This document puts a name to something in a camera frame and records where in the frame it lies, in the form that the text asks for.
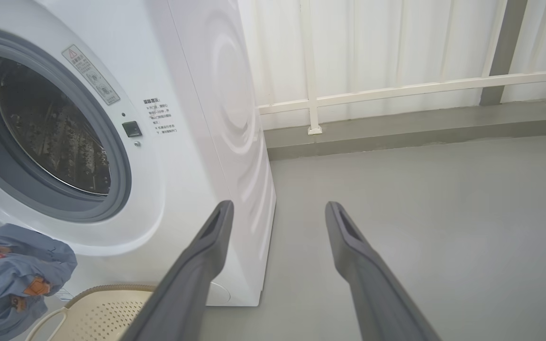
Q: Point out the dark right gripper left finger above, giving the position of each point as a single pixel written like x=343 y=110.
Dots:
x=192 y=284

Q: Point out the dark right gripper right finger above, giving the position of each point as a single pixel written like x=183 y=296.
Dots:
x=377 y=293

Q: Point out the blue garment with cream lining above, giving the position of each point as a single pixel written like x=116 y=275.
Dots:
x=12 y=274

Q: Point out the black door latch socket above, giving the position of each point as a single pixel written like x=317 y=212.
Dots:
x=131 y=129

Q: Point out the printed Chinese warning label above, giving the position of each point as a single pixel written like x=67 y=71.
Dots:
x=160 y=118

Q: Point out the stainless steel washing machine drum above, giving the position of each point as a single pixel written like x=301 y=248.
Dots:
x=50 y=128

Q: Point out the white front-load washing machine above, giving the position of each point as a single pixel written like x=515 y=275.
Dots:
x=178 y=71

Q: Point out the round white filter cover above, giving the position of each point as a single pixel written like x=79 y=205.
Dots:
x=218 y=294

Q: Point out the cream perforated laundry basket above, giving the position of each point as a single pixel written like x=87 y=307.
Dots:
x=102 y=312

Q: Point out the white metal railing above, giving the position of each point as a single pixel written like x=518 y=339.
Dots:
x=396 y=91

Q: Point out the grey warning sticker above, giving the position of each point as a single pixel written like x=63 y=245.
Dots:
x=90 y=75

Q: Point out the grey vertical pillar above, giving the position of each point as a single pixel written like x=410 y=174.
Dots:
x=503 y=47

